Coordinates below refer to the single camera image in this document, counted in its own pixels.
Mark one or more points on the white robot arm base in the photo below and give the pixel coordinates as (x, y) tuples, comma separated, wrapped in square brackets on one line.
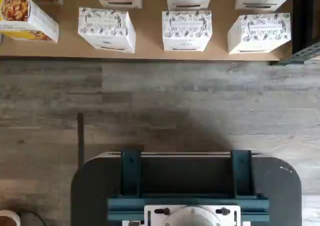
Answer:
[(190, 216)]

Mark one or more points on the white tape roll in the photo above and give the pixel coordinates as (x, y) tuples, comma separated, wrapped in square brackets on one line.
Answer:
[(11, 217)]

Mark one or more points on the thin black rod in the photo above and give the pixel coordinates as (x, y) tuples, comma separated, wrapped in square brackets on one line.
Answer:
[(80, 135)]

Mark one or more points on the teal aluminium mounting frame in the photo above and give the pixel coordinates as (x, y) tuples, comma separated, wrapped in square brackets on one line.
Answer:
[(130, 173)]

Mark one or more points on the black metal shelf frame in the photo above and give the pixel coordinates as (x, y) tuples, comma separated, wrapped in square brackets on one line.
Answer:
[(303, 15)]

